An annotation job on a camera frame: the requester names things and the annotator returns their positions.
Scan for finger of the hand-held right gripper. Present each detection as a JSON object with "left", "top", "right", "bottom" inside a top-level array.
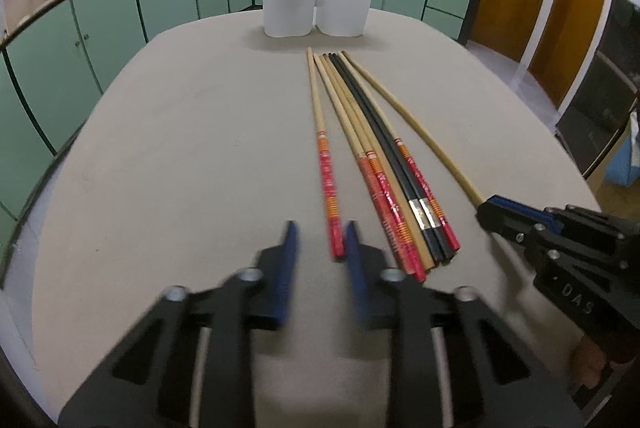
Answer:
[
  {"left": 476, "top": 200, "right": 567, "bottom": 278},
  {"left": 490, "top": 195, "right": 569, "bottom": 230}
]

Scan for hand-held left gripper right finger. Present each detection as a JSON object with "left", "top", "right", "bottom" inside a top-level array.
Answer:
[{"left": 345, "top": 220, "right": 583, "bottom": 428}]

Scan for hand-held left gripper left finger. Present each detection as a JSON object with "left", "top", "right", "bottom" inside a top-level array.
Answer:
[{"left": 60, "top": 220, "right": 301, "bottom": 428}]

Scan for dark chopstick with red pattern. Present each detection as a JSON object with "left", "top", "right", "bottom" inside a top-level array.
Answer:
[{"left": 336, "top": 52, "right": 460, "bottom": 254}]

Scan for red-patterned wooden chopstick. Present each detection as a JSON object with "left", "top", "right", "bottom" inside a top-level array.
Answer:
[
  {"left": 320, "top": 53, "right": 418, "bottom": 270},
  {"left": 313, "top": 53, "right": 427, "bottom": 283},
  {"left": 306, "top": 47, "right": 347, "bottom": 259}
]

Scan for long yellowish wooden chopstick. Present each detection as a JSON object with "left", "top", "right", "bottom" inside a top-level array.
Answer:
[{"left": 340, "top": 51, "right": 485, "bottom": 208}]

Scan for person's right hand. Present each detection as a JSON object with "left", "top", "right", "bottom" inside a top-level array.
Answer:
[{"left": 571, "top": 335, "right": 609, "bottom": 388}]

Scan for light blue bag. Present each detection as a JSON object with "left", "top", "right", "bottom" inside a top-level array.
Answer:
[{"left": 602, "top": 110, "right": 640, "bottom": 189}]

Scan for black glass cabinet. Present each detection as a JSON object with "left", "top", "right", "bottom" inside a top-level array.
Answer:
[{"left": 555, "top": 0, "right": 640, "bottom": 179}]

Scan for plain wooden door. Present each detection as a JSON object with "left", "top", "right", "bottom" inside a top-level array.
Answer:
[{"left": 527, "top": 0, "right": 613, "bottom": 109}]

